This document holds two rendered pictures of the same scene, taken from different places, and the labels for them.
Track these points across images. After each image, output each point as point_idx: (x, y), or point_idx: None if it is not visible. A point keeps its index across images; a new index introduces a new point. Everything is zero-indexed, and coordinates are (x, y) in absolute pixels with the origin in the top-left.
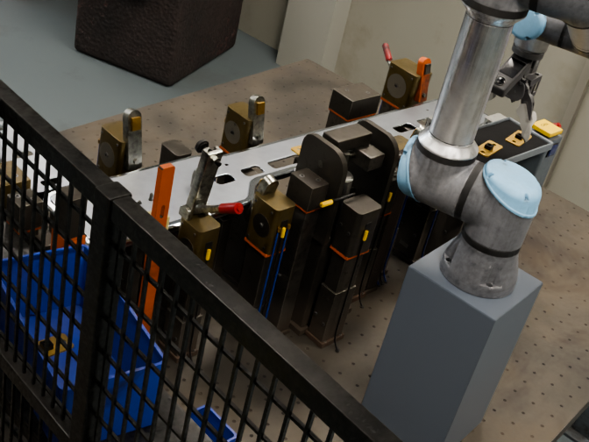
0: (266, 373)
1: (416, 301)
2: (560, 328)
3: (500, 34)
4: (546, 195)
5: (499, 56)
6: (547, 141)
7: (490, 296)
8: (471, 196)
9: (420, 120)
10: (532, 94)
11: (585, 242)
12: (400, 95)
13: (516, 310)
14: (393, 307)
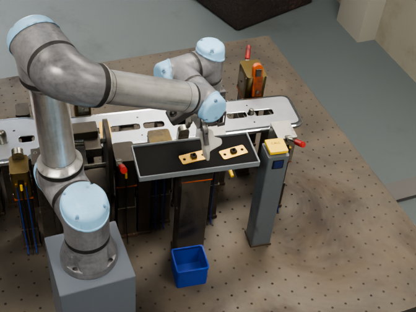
0: (19, 273)
1: (49, 262)
2: (272, 300)
3: (41, 99)
4: (373, 185)
5: (51, 113)
6: (257, 159)
7: (75, 277)
8: (56, 205)
9: (231, 113)
10: (218, 124)
11: (369, 234)
12: (242, 88)
13: (100, 291)
14: (151, 249)
